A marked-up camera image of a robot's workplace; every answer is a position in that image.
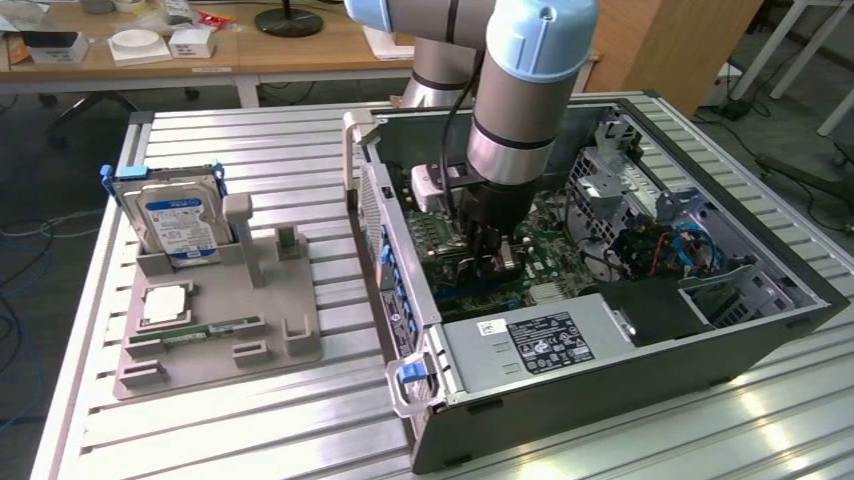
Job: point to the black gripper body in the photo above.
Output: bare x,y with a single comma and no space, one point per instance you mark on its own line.
496,207

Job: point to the green graphics card with fan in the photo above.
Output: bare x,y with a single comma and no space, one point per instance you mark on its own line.
500,277

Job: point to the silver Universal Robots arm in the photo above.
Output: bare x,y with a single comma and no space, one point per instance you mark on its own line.
520,100

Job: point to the green motherboard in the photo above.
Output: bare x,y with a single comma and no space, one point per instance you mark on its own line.
554,270

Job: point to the metal disk bay cage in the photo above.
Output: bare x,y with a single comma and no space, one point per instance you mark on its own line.
603,190

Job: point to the silver power supply unit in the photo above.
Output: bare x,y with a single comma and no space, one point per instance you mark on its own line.
480,360

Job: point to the black open PC case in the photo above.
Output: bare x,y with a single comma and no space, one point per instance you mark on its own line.
600,425

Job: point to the wooden cabinet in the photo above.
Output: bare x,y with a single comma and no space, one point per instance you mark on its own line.
667,50

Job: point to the grey parts rack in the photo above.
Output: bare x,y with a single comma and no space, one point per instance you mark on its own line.
220,300

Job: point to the green RAM stick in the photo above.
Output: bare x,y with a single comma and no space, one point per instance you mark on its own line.
227,328

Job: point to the wooden desk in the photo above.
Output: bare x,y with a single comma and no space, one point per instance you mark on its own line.
300,55

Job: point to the black chair base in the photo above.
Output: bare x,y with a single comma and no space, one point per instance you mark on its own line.
73,115
807,172

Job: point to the black lamp base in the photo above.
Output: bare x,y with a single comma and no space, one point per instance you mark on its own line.
290,22

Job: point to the silver CPU chip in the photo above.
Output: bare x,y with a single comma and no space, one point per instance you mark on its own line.
165,304

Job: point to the white labelled box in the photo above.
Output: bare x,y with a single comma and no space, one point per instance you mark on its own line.
192,44

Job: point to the red packet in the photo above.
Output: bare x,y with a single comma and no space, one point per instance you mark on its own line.
215,21

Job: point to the white round holder block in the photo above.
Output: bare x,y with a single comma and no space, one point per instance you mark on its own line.
136,47

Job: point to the grey cup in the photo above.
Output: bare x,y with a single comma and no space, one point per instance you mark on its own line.
97,6

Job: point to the white box with black top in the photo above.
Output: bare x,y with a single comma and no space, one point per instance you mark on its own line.
56,47

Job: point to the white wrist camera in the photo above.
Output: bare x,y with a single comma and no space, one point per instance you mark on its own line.
427,187

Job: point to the hard disk with blue bracket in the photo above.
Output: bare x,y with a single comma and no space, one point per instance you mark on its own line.
167,220

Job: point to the white table frame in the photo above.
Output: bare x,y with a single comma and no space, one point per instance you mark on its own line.
802,45

